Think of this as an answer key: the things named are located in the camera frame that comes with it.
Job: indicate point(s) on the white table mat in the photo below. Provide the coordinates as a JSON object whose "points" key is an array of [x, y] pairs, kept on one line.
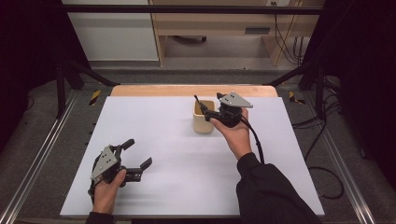
{"points": [[186, 171]]}

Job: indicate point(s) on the person's right hand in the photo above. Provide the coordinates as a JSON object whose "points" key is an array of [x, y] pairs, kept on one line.
{"points": [[238, 140]]}

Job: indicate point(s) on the black metal frame bar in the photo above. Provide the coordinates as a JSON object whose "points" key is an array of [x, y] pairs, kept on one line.
{"points": [[186, 9]]}

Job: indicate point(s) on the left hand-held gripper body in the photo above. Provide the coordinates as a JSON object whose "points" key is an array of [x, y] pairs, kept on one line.
{"points": [[104, 163]]}

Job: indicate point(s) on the black metal stand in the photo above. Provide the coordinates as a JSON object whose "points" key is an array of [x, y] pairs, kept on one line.
{"points": [[60, 90], [319, 90]]}

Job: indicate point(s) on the white cabinet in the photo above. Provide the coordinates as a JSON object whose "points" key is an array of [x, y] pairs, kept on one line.
{"points": [[115, 37]]}

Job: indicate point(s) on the light wooden desk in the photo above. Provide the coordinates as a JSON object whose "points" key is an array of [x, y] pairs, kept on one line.
{"points": [[218, 23]]}

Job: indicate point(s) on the yellow black tape strip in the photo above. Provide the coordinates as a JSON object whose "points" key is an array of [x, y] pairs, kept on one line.
{"points": [[95, 97], [294, 98]]}

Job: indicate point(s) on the person's left hand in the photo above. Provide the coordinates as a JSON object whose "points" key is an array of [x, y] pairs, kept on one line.
{"points": [[106, 196]]}

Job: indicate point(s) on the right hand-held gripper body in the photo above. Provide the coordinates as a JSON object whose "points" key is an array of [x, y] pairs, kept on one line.
{"points": [[232, 112]]}

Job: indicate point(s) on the beige square cup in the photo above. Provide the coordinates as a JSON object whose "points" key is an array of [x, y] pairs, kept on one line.
{"points": [[202, 126]]}

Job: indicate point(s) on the black curtain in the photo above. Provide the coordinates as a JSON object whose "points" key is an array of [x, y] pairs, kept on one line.
{"points": [[358, 62], [31, 62]]}

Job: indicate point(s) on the aluminium floor rail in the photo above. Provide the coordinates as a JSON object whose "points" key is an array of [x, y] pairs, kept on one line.
{"points": [[345, 174], [31, 168]]}

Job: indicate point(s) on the white power strip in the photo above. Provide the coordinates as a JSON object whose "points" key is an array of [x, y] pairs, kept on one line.
{"points": [[278, 2]]}

